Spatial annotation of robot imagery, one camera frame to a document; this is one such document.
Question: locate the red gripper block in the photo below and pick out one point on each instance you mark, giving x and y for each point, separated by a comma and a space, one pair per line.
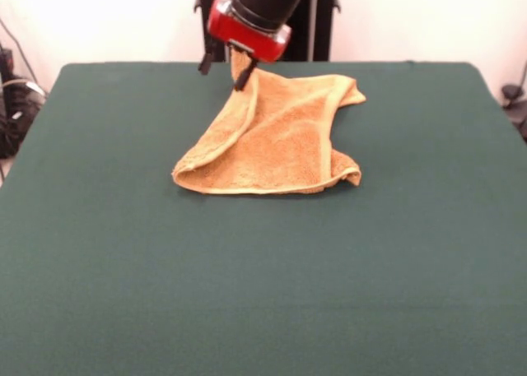
247, 38

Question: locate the orange terry towel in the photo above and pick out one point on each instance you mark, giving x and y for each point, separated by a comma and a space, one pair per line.
280, 154

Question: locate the dark green table cloth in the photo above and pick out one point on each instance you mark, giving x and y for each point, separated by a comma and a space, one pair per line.
329, 248

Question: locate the black upright power adapter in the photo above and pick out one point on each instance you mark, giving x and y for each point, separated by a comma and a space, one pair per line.
6, 63

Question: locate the small black adapter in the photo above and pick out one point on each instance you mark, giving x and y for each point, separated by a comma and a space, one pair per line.
511, 92

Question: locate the black floor object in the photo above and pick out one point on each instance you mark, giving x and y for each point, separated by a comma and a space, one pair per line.
520, 123

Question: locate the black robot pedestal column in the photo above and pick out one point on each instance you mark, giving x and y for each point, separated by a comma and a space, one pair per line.
321, 22

